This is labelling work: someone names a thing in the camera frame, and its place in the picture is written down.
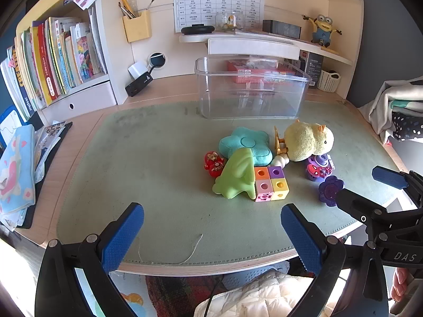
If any blue-framed white board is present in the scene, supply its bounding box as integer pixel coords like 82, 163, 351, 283
0, 105, 26, 154

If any glass jar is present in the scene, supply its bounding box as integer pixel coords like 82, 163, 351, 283
215, 11, 245, 33

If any colourful comic book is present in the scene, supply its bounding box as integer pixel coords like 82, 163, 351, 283
235, 28, 275, 36

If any red figure toy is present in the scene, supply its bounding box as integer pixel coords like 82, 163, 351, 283
204, 151, 226, 177

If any row of books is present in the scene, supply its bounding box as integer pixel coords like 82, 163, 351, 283
0, 16, 109, 121

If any white quilted jacket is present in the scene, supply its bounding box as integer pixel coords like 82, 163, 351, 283
193, 269, 334, 317

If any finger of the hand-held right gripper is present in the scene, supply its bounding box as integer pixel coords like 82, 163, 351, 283
372, 166, 423, 209
335, 188, 423, 249

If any pile of folded clothes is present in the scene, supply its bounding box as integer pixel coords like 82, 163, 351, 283
358, 76, 423, 146

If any colourful cube block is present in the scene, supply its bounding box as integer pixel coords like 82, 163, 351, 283
254, 166, 291, 203

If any printed floor mat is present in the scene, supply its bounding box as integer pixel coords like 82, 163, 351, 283
109, 271, 149, 317

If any red carton box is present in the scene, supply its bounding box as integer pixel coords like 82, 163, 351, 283
226, 60, 298, 85

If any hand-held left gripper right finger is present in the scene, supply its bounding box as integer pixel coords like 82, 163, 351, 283
281, 204, 390, 317

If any photo magazine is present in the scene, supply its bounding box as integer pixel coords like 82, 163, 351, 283
33, 122, 73, 185

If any green frog toy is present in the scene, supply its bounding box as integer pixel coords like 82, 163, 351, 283
212, 147, 256, 200

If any timetable paper sheet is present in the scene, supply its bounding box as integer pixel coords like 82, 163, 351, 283
173, 0, 266, 34

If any white drawer with round hole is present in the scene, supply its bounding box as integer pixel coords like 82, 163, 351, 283
41, 79, 118, 126

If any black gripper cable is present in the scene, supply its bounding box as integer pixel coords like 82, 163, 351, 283
203, 274, 226, 317

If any white curved shelf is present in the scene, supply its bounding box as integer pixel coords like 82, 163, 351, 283
179, 33, 354, 66

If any purple flower toy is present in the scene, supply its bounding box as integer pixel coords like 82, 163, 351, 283
318, 176, 345, 205

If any cream desk hutch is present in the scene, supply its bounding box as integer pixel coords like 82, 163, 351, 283
15, 0, 364, 126

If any teal flower plush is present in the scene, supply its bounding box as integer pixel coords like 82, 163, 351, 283
218, 126, 274, 166

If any black carton box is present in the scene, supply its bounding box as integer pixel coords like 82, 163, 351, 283
299, 50, 324, 88

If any yellow chick plush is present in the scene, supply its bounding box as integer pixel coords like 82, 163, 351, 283
273, 119, 335, 162

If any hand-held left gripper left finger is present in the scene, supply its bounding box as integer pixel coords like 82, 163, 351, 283
35, 202, 145, 317

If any clear plastic container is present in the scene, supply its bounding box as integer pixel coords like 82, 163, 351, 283
194, 56, 313, 120

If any black rectangular box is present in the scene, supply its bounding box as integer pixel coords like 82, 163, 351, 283
263, 20, 302, 38

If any white thread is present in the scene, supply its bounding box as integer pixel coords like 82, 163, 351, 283
138, 234, 203, 265

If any black power adapter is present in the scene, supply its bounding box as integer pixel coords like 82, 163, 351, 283
125, 73, 153, 98

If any person's right hand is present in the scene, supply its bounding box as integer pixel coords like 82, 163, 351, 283
391, 267, 412, 304

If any purple toy camera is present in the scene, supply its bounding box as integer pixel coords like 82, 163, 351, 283
305, 153, 335, 181

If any black round disc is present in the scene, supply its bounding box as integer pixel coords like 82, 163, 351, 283
181, 24, 215, 35

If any white power adapter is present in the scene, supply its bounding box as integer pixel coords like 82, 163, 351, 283
128, 61, 149, 78

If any dark plaid cloth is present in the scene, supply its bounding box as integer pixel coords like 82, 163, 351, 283
145, 266, 228, 317

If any blue plastic chair part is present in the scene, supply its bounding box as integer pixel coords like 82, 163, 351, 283
225, 264, 288, 288

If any white woven basket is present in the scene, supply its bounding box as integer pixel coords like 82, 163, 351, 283
317, 69, 342, 93

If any yellow minion figure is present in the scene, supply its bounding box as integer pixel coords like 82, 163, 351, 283
302, 14, 342, 48

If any yellow pen holder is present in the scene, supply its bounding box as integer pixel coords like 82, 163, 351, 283
122, 10, 153, 43

